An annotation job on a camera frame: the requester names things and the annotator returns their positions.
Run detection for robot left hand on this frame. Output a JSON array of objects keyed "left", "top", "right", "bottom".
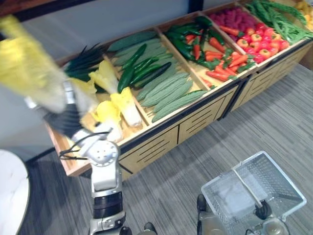
[{"left": 24, "top": 79, "right": 84, "bottom": 139}]

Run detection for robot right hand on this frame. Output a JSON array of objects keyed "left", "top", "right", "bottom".
[{"left": 254, "top": 199, "right": 273, "bottom": 220}]

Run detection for clear plastic shopping basket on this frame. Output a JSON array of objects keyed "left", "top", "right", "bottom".
[{"left": 200, "top": 150, "right": 308, "bottom": 235}]

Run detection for yellow napa cabbage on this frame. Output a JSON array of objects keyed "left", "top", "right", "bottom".
[
  {"left": 110, "top": 87, "right": 143, "bottom": 128},
  {"left": 69, "top": 78, "right": 100, "bottom": 118},
  {"left": 88, "top": 60, "right": 121, "bottom": 95},
  {"left": 93, "top": 100, "right": 124, "bottom": 143},
  {"left": 0, "top": 14, "right": 67, "bottom": 114}
]

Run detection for silver robot right leg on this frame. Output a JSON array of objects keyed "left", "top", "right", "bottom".
[{"left": 197, "top": 211, "right": 229, "bottom": 235}]

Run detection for dark green scallion bunch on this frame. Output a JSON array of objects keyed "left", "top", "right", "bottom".
[{"left": 64, "top": 43, "right": 107, "bottom": 83}]

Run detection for dark robot right foot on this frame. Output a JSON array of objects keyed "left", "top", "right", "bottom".
[{"left": 197, "top": 194, "right": 209, "bottom": 212}]

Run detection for dark robot foot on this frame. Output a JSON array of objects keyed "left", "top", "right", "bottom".
[
  {"left": 143, "top": 221, "right": 157, "bottom": 235},
  {"left": 197, "top": 194, "right": 209, "bottom": 212}
]

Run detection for dark green cucumber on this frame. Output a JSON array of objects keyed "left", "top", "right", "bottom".
[
  {"left": 133, "top": 56, "right": 160, "bottom": 72},
  {"left": 131, "top": 62, "right": 173, "bottom": 88},
  {"left": 121, "top": 43, "right": 148, "bottom": 71},
  {"left": 117, "top": 65, "right": 135, "bottom": 94}
]

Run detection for white round marble table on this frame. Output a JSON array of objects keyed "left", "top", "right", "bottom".
[{"left": 0, "top": 149, "right": 31, "bottom": 235}]

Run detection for wooden slatted produce stand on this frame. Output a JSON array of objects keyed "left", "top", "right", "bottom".
[
  {"left": 46, "top": 23, "right": 247, "bottom": 177},
  {"left": 201, "top": 0, "right": 313, "bottom": 113}
]

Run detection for light green ridged gourd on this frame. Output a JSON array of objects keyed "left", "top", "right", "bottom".
[
  {"left": 138, "top": 64, "right": 179, "bottom": 93},
  {"left": 107, "top": 30, "right": 157, "bottom": 52},
  {"left": 113, "top": 39, "right": 162, "bottom": 59},
  {"left": 140, "top": 78, "right": 194, "bottom": 108},
  {"left": 151, "top": 90, "right": 209, "bottom": 123},
  {"left": 136, "top": 71, "right": 190, "bottom": 102},
  {"left": 153, "top": 83, "right": 195, "bottom": 114}
]

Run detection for dark robot left foot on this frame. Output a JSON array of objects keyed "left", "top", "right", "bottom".
[{"left": 143, "top": 221, "right": 157, "bottom": 235}]

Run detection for green chili pepper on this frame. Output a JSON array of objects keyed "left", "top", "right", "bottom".
[
  {"left": 171, "top": 36, "right": 194, "bottom": 61},
  {"left": 207, "top": 29, "right": 226, "bottom": 46},
  {"left": 195, "top": 57, "right": 221, "bottom": 71},
  {"left": 165, "top": 23, "right": 204, "bottom": 38},
  {"left": 195, "top": 16, "right": 214, "bottom": 28}
]

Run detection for green bean bunch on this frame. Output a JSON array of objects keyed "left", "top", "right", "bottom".
[{"left": 246, "top": 0, "right": 313, "bottom": 46}]

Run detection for magenta fruit heap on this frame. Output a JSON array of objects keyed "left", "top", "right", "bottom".
[{"left": 209, "top": 6, "right": 259, "bottom": 41}]

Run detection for yellow fruit heap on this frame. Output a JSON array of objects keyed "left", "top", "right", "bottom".
[{"left": 294, "top": 0, "right": 313, "bottom": 25}]

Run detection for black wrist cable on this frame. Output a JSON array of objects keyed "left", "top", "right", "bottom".
[{"left": 59, "top": 131, "right": 112, "bottom": 161}]

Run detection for black metal post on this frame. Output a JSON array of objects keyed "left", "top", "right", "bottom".
[{"left": 187, "top": 0, "right": 205, "bottom": 13}]

